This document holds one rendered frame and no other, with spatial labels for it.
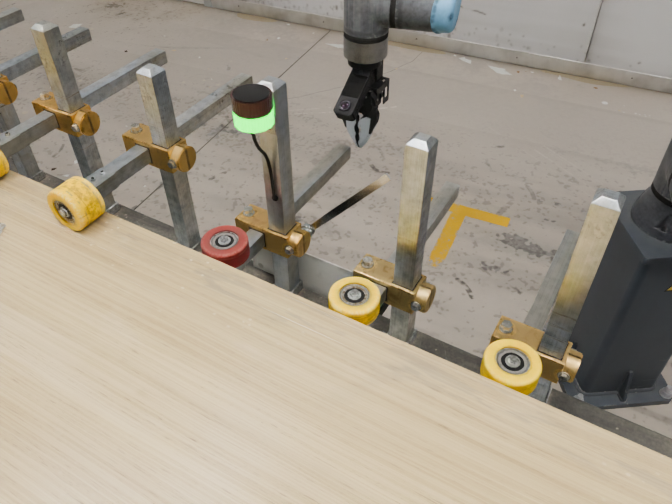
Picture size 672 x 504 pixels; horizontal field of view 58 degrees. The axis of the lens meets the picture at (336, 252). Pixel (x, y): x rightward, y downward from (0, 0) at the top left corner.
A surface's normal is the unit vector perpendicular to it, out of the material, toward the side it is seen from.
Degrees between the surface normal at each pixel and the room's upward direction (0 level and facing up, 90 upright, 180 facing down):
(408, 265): 90
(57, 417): 0
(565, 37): 90
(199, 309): 0
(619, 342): 90
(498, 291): 0
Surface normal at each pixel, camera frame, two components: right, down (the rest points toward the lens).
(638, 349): 0.10, 0.68
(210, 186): 0.00, -0.73
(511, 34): -0.41, 0.62
